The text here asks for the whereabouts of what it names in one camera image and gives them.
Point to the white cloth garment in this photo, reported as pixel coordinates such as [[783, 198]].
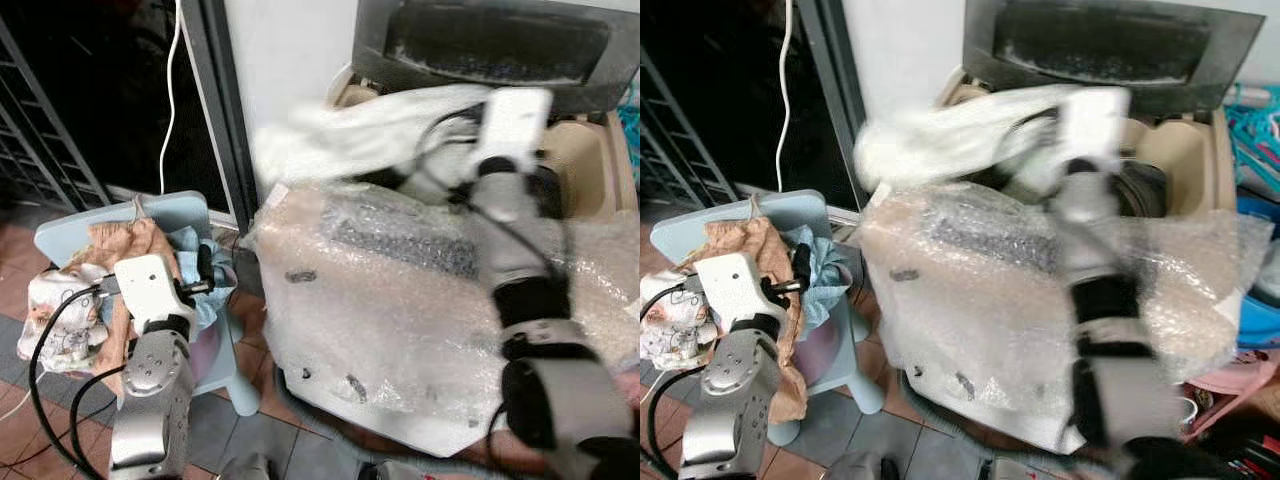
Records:
[[950, 135], [350, 135]]

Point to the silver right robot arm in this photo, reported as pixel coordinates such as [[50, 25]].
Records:
[[1110, 320], [535, 310]]

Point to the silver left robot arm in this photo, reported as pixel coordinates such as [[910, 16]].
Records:
[[728, 395], [150, 395]]

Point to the bubble-wrapped washing machine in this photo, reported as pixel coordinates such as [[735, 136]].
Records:
[[380, 290], [980, 290]]

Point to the teal clothes hangers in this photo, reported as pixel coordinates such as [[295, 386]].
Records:
[[1255, 140], [632, 130]]

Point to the dark washing machine lid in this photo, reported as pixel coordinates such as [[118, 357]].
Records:
[[1100, 45], [500, 45]]

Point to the light blue garment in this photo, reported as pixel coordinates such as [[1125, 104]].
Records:
[[825, 275], [215, 300]]

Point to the light blue plastic chair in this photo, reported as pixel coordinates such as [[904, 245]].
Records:
[[790, 208], [170, 210]]

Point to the brown garment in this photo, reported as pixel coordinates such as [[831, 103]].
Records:
[[745, 238], [130, 240]]

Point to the white patterned garment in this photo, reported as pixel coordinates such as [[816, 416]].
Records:
[[675, 330], [60, 320]]

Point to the grey metal grille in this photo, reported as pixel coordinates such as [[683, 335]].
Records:
[[45, 130], [675, 140]]

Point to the grey left robot foot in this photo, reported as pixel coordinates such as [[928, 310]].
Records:
[[248, 468], [865, 467]]

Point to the grey robot foot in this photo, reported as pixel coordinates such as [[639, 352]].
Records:
[[395, 471], [248, 468], [865, 467], [1012, 471]]

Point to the grey right robot foot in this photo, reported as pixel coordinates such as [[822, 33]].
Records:
[[395, 471], [1012, 471]]

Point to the pink plastic item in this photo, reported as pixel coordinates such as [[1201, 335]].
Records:
[[1240, 375]]

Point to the blue plastic basin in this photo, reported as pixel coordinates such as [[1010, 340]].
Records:
[[1262, 290]]

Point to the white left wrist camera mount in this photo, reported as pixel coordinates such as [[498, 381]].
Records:
[[735, 283], [150, 285]]

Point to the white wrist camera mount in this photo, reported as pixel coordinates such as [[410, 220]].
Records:
[[515, 125], [150, 285], [735, 283], [1095, 125]]

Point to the dark door frame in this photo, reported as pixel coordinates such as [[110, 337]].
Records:
[[215, 100], [830, 100]]

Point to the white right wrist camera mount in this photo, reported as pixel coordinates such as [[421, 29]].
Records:
[[1095, 125], [515, 125]]

